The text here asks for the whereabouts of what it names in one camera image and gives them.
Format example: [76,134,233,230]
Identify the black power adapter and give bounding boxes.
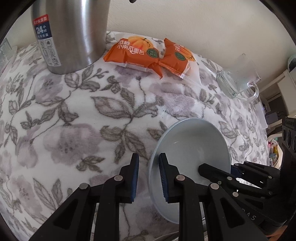
[266,112,279,126]

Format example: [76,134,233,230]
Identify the pale blue bowl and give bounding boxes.
[147,118,232,225]

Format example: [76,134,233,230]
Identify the orange snack packet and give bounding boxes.
[103,33,163,78]
[158,38,201,84]

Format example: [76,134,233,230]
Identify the white shelf unit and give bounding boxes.
[259,70,296,116]

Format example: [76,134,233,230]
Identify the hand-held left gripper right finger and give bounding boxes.
[158,153,270,241]

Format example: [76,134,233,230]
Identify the small colourful trinkets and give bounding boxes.
[268,138,282,166]

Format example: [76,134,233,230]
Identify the small clear glass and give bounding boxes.
[0,37,18,72]

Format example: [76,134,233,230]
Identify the stainless steel thermos jug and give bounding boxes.
[30,0,137,75]

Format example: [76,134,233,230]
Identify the grey floral blanket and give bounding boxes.
[0,31,271,241]

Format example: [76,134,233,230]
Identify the clear glass mug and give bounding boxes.
[216,53,262,103]

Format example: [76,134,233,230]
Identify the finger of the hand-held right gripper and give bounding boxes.
[198,163,271,200]
[231,161,281,184]

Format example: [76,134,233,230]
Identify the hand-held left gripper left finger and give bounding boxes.
[29,153,140,241]

